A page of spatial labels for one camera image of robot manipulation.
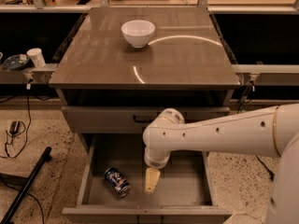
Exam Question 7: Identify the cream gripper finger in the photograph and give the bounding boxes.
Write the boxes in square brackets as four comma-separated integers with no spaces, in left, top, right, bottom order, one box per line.
[145,168,161,194]

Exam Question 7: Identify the blue pepsi can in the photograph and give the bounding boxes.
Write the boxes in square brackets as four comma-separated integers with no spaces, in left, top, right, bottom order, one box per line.
[104,167,130,198]

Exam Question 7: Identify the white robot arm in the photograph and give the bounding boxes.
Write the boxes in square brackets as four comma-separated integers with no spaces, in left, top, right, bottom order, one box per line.
[143,104,299,224]

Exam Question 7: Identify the open grey middle drawer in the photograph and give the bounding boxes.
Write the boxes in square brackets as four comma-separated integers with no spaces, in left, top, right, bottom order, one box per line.
[63,134,232,224]

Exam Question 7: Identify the closed grey top drawer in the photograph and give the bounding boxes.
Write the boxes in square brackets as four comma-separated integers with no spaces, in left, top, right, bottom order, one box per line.
[61,105,231,135]

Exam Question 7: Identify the grey drawer cabinet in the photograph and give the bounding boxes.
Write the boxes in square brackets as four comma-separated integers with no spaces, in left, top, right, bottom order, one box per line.
[49,6,242,224]

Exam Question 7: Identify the black pole on floor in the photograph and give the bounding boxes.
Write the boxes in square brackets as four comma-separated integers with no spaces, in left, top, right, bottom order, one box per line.
[1,147,51,224]

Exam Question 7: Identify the white ceramic bowl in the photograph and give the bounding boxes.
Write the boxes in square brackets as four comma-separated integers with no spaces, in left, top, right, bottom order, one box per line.
[121,20,155,48]

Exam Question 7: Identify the black power adapter left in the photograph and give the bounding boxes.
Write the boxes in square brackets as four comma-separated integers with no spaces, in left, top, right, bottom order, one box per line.
[9,120,20,135]

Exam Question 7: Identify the white paper cup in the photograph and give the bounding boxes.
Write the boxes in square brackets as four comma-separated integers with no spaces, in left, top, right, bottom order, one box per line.
[27,48,46,68]

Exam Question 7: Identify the dark blue plate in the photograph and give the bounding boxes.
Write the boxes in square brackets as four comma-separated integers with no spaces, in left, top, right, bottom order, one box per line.
[3,54,30,71]

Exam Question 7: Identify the black drawer handle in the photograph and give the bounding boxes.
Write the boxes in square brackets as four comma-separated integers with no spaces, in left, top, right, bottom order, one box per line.
[133,115,154,123]

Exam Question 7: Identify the black cable right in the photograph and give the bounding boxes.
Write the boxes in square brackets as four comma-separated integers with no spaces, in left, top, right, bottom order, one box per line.
[236,81,256,114]

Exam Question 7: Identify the black cable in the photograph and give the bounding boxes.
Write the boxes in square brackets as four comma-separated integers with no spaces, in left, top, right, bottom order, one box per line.
[236,81,256,114]
[0,84,33,160]

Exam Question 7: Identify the black cable left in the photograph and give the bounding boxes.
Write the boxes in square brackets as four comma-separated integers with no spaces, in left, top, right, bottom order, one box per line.
[0,84,33,160]

